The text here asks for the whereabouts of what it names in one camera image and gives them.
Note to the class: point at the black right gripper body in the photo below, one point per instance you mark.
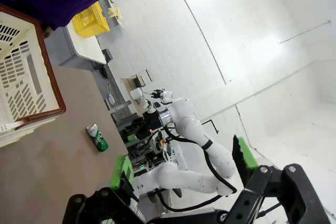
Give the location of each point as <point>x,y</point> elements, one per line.
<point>152,121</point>

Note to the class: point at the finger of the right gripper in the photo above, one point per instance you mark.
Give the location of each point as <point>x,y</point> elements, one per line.
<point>142,134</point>
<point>137,125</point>

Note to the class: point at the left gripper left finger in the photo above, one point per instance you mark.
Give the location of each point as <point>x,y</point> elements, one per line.
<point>123,171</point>

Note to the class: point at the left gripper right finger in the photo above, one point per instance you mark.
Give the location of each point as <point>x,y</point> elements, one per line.
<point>262,192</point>

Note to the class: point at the green Sprite can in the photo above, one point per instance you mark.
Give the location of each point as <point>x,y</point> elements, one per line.
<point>98,138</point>

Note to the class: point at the person's right forearm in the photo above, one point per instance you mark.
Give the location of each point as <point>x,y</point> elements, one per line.
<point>56,16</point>

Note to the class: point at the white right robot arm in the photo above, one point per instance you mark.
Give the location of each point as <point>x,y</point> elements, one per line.
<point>189,129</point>

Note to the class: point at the yellow plastic basket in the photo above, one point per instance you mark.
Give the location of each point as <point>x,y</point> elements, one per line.
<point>90,23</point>

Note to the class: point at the cream basket with brown rim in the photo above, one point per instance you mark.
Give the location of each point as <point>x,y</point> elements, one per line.
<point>23,77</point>

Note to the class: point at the person's right hand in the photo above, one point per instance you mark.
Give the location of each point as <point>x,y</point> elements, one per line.
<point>48,31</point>

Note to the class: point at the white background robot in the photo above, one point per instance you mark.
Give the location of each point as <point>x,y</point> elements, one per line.
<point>164,95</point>

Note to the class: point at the cardboard box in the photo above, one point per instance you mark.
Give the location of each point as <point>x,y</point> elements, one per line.
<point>140,78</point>

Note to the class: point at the small black box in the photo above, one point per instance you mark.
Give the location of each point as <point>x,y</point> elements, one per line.
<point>107,55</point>

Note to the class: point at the white side table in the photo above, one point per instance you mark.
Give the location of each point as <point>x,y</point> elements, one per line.
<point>86,45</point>

